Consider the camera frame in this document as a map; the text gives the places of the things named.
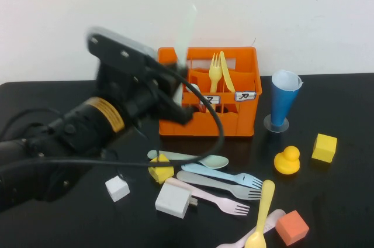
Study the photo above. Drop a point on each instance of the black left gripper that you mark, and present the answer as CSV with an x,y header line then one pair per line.
x,y
128,84

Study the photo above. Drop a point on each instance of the white plastic knife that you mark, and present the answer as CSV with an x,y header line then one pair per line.
x,y
184,39

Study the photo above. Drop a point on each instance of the yellow plastic spoon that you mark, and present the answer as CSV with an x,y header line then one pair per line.
x,y
264,207

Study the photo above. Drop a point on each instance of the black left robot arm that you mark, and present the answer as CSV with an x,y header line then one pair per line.
x,y
73,131

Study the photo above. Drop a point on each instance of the orange plastic cutlery holder crate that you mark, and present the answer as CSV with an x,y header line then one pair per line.
x,y
233,122

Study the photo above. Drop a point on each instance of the pale white plastic spoon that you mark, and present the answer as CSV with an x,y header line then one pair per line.
x,y
196,87

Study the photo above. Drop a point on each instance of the paper label with fork character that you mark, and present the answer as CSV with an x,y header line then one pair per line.
x,y
214,100

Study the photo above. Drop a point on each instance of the yellow plastic fork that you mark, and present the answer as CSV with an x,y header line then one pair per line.
x,y
215,74

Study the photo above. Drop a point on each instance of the yellow plastic knife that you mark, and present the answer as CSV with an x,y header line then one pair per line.
x,y
227,78

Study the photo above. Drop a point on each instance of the paper label with knife character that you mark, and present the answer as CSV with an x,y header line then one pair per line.
x,y
245,96

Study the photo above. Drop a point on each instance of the pale green plastic spoon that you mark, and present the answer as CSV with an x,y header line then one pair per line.
x,y
214,161

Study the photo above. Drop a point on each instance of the yellow foam cube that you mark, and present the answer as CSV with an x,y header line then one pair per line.
x,y
160,175
323,148

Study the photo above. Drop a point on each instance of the light blue plastic fork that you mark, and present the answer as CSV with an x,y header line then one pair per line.
x,y
210,172

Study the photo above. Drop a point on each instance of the clear plastic disc base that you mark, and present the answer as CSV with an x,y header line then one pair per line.
x,y
267,125

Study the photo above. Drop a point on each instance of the grey plastic fork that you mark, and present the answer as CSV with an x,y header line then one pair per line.
x,y
210,183

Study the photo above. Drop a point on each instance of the blue paper cone cup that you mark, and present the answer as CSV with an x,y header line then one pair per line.
x,y
283,104

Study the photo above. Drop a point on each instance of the white usb charger plug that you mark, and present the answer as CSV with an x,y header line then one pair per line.
x,y
172,201

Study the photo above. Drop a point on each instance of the white foam cube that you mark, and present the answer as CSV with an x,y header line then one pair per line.
x,y
117,189

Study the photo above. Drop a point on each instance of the pink plastic fork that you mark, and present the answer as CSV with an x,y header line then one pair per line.
x,y
222,201

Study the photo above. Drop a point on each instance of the yellow rubber duck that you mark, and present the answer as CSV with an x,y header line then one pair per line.
x,y
287,163

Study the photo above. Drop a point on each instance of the pink plastic spoon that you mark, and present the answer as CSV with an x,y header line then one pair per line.
x,y
273,220

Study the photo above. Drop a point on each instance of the orange foam cube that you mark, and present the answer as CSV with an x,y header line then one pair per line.
x,y
292,227

